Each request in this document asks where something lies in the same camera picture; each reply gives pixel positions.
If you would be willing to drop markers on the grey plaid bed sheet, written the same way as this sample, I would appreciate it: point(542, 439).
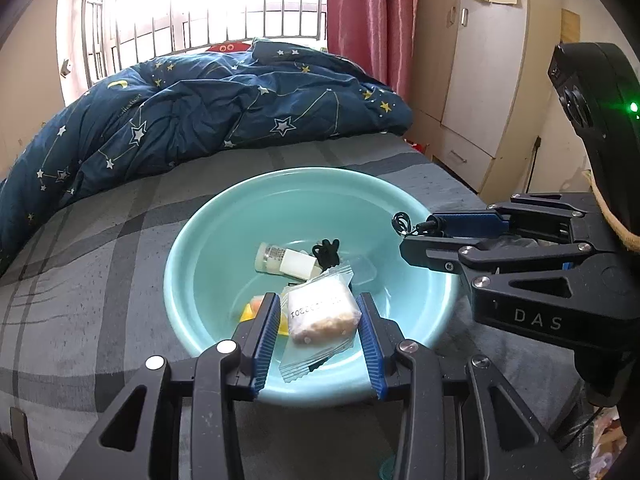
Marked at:
point(100, 260)

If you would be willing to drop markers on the small white capped bottle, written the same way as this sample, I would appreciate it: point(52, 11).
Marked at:
point(285, 260)

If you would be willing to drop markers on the wall poster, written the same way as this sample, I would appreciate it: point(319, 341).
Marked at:
point(570, 25)

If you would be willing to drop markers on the metal window grille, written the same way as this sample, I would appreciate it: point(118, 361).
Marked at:
point(200, 15)

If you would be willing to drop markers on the navy star print blanket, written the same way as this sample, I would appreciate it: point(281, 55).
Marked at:
point(175, 110)

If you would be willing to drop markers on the yellow plastic holder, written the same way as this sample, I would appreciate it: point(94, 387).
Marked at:
point(247, 314)

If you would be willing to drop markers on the clear case with orange earplugs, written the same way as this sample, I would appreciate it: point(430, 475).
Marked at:
point(256, 302)

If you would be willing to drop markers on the clear snack packet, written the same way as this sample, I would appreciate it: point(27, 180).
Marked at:
point(320, 310)

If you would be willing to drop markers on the small clear plastic box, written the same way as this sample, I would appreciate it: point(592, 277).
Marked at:
point(365, 270)

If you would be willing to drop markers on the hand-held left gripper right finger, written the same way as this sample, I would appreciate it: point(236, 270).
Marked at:
point(372, 345)

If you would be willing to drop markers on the teal plastic basin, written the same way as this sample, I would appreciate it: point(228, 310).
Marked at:
point(225, 240)

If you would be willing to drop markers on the small wall hook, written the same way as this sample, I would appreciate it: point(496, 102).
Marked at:
point(66, 67)

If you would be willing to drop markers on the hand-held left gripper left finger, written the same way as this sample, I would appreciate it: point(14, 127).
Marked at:
point(265, 345)

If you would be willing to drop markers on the black smartphone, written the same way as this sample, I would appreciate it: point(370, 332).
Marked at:
point(22, 440)

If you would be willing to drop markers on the beige wardrobe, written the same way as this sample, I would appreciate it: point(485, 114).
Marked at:
point(490, 85)

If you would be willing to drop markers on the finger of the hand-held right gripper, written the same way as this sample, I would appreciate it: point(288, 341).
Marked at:
point(435, 252)
point(470, 224)

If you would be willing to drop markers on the red curtain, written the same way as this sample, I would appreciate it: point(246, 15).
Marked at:
point(370, 20)

